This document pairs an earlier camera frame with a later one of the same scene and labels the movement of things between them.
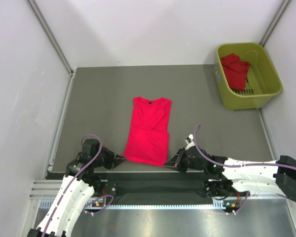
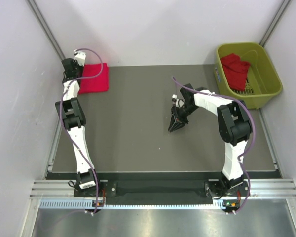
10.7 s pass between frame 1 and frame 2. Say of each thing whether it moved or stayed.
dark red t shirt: stayed
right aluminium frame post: stayed
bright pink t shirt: moved
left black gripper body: moved
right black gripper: moved
